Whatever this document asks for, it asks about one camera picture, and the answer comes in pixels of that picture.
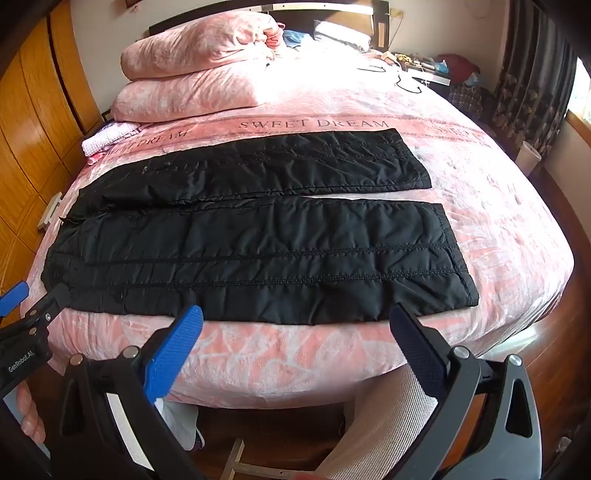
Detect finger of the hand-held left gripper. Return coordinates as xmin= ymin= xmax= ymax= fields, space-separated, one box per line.
xmin=22 ymin=283 xmax=71 ymax=334
xmin=0 ymin=281 xmax=31 ymax=317

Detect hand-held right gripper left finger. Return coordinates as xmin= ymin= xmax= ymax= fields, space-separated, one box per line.
xmin=48 ymin=304 xmax=204 ymax=480

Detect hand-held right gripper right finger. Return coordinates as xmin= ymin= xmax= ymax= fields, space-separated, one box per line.
xmin=390 ymin=303 xmax=542 ymax=480

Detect black padded pants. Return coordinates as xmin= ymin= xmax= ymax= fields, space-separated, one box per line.
xmin=41 ymin=128 xmax=479 ymax=326

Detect person's left hand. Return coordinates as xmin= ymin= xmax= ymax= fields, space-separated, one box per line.
xmin=15 ymin=385 xmax=47 ymax=445

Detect person's leg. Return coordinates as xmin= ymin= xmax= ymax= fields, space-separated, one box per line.
xmin=318 ymin=364 xmax=440 ymax=480

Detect small pale wooden step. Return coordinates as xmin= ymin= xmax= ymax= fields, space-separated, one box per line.
xmin=37 ymin=191 xmax=64 ymax=230

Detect pink leaf-print bed blanket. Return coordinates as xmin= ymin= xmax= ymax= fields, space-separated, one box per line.
xmin=25 ymin=46 xmax=575 ymax=416

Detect wooden stool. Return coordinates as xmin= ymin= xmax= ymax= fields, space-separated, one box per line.
xmin=225 ymin=438 xmax=289 ymax=480

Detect white pink knitted cloth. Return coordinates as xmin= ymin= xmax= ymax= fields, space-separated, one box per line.
xmin=82 ymin=122 xmax=140 ymax=158

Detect wooden wardrobe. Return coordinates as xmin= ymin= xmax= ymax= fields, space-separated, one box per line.
xmin=0 ymin=0 xmax=109 ymax=282

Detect white waste bin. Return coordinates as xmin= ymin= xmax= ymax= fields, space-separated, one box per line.
xmin=514 ymin=140 xmax=543 ymax=177

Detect pink pillow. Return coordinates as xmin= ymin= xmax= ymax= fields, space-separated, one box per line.
xmin=120 ymin=12 xmax=280 ymax=83
xmin=112 ymin=70 xmax=266 ymax=124

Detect plaid cloth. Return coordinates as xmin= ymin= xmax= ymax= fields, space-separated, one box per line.
xmin=447 ymin=82 xmax=483 ymax=110

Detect bedside table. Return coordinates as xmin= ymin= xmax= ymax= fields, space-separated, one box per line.
xmin=401 ymin=59 xmax=452 ymax=86

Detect red cloth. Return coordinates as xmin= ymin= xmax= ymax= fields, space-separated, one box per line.
xmin=438 ymin=54 xmax=482 ymax=78

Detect dark patterned curtain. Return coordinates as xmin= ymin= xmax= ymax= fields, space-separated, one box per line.
xmin=490 ymin=0 xmax=580 ymax=161

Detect coral folded cloth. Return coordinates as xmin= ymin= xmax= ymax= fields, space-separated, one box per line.
xmin=261 ymin=18 xmax=288 ymax=63

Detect dark wooden headboard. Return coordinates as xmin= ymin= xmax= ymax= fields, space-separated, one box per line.
xmin=148 ymin=0 xmax=389 ymax=51

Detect blue cloth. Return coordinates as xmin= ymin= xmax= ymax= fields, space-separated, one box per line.
xmin=281 ymin=30 xmax=315 ymax=49

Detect black cable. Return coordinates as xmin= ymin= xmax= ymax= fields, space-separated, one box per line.
xmin=356 ymin=64 xmax=424 ymax=94

